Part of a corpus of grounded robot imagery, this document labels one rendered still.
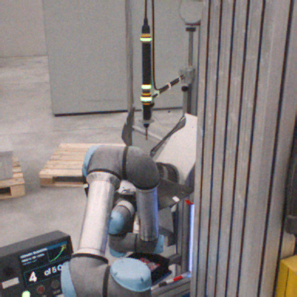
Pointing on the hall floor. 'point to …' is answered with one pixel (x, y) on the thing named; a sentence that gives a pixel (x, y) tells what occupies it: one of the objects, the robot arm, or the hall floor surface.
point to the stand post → (182, 218)
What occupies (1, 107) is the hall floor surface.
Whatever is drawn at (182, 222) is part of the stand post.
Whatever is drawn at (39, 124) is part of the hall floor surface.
